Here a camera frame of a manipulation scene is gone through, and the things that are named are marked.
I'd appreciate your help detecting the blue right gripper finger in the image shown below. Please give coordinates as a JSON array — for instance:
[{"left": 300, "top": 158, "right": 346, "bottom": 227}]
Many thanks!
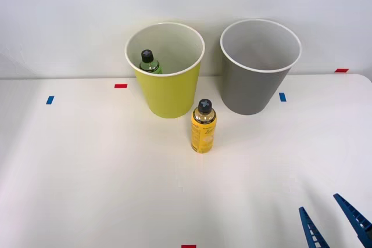
[
  {"left": 298, "top": 206, "right": 331, "bottom": 248},
  {"left": 332, "top": 193, "right": 372, "bottom": 248}
]

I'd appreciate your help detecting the yellow plastic bottle black cap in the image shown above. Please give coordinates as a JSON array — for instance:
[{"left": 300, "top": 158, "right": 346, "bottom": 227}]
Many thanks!
[{"left": 190, "top": 98, "right": 217, "bottom": 154}]

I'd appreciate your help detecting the grey plastic waste bin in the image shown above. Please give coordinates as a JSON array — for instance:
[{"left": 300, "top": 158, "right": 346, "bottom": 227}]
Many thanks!
[{"left": 219, "top": 19, "right": 302, "bottom": 116}]

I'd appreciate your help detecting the yellow-green plastic waste bin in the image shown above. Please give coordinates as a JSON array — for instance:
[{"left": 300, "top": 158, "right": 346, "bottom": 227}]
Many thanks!
[{"left": 124, "top": 21, "right": 206, "bottom": 119}]

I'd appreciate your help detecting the green plastic bottle black cap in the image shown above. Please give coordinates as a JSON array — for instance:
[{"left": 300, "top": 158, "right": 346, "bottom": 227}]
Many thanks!
[{"left": 138, "top": 49, "right": 163, "bottom": 75}]

